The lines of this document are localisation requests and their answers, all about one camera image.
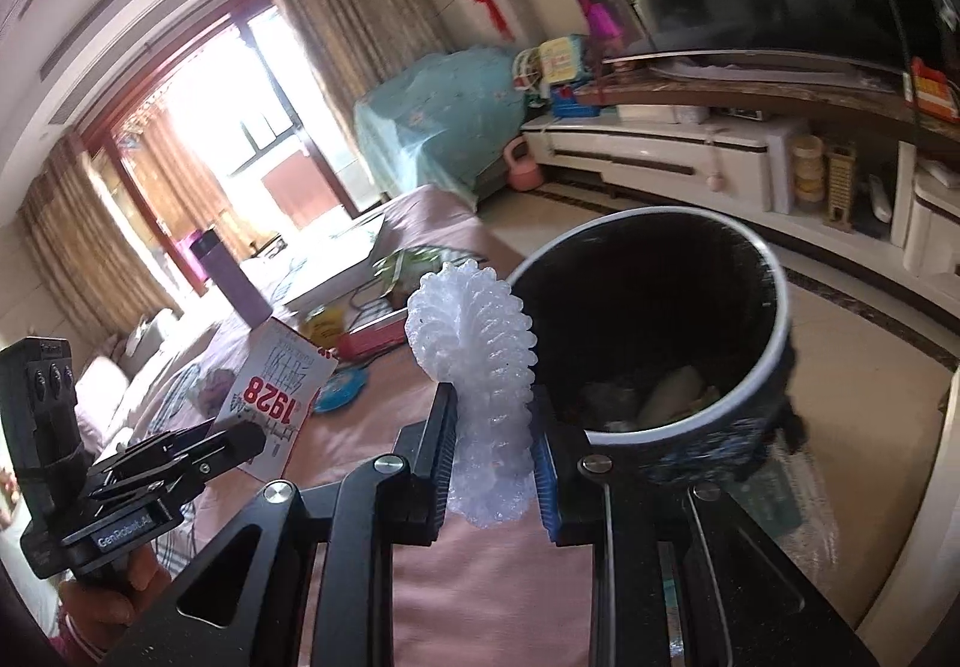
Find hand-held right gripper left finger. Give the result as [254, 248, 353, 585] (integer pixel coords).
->
[101, 382, 460, 667]

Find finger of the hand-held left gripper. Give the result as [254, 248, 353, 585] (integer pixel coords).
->
[88, 421, 227, 484]
[112, 423, 268, 510]

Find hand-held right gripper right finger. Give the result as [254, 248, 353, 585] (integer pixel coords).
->
[529, 386, 880, 667]

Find white foam fruit net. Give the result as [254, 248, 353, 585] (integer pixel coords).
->
[405, 256, 539, 531]

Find blue round lid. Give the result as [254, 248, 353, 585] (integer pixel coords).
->
[313, 367, 370, 413]

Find yellow snack packet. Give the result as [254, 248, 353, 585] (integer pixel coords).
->
[304, 307, 347, 351]

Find round bin with black bag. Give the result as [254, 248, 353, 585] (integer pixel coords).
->
[504, 207, 807, 495]

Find person's left hand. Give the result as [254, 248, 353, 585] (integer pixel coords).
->
[56, 539, 173, 660]

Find light sofa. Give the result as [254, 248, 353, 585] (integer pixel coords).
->
[75, 307, 211, 443]

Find red and white 1928 carton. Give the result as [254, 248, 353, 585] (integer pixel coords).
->
[217, 320, 340, 480]

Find red flat box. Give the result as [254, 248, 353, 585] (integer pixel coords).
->
[335, 307, 412, 360]

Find purple thermos bottle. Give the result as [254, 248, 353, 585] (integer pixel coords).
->
[189, 230, 272, 327]

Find beige patterned curtain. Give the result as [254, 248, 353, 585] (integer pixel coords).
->
[16, 134, 181, 338]
[262, 0, 451, 106]

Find green snack packet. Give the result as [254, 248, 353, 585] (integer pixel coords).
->
[373, 247, 451, 297]

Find white book stack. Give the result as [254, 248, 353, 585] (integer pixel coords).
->
[274, 209, 387, 310]

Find teal floor mat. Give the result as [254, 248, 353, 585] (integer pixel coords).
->
[742, 453, 809, 540]

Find sheer orange curtain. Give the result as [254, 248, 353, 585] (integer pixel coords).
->
[127, 112, 197, 242]

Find red panel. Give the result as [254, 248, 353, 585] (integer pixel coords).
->
[262, 153, 335, 229]

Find clear plastic floor sheet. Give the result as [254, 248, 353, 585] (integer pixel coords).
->
[750, 412, 850, 578]

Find pink kettlebell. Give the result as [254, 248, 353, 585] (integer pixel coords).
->
[504, 138, 542, 190]

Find teal cloth covered furniture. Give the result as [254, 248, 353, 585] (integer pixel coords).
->
[352, 46, 535, 207]

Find red framed glass door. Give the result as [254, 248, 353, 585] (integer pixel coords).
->
[82, 0, 361, 297]

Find white television cabinet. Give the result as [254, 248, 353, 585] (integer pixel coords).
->
[521, 67, 960, 289]

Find blue toy basket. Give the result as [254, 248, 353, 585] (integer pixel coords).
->
[551, 86, 601, 119]

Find ceiling air vent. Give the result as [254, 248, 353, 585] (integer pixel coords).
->
[39, 0, 192, 82]
[49, 0, 220, 124]

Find white toy fan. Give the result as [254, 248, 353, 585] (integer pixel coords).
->
[514, 48, 545, 94]

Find white flat box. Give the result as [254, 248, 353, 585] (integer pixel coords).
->
[615, 104, 710, 125]

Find yellow toy phone board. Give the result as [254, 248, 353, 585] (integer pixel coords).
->
[536, 35, 593, 87]

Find stacked yellow round containers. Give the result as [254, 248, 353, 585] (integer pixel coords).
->
[791, 134, 826, 203]

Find wooden tower toy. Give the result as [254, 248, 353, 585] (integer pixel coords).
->
[823, 140, 857, 232]

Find white remote control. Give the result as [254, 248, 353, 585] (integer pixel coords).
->
[866, 173, 895, 223]

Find red toy telephone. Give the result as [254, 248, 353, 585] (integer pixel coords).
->
[911, 58, 960, 122]

